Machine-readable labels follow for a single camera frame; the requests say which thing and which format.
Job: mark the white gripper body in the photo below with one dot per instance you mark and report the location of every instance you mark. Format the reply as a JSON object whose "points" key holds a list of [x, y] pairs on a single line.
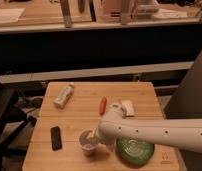
{"points": [[94, 138]]}

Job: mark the white ceramic cup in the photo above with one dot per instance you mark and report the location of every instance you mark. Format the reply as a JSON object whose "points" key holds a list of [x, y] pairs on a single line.
{"points": [[88, 142]]}

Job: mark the green ceramic bowl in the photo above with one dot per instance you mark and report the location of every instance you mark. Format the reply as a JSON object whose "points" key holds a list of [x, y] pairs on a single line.
{"points": [[134, 152]]}

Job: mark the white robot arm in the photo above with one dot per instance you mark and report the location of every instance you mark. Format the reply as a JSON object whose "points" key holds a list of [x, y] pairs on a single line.
{"points": [[180, 133]]}

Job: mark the orange carrot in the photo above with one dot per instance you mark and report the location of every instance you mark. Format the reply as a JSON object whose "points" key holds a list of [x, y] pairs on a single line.
{"points": [[102, 105]]}

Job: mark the black office chair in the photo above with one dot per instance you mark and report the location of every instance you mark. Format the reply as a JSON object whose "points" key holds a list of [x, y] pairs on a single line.
{"points": [[9, 113]]}

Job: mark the white paper sheet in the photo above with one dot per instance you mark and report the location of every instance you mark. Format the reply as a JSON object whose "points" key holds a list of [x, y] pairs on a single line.
{"points": [[10, 15]]}

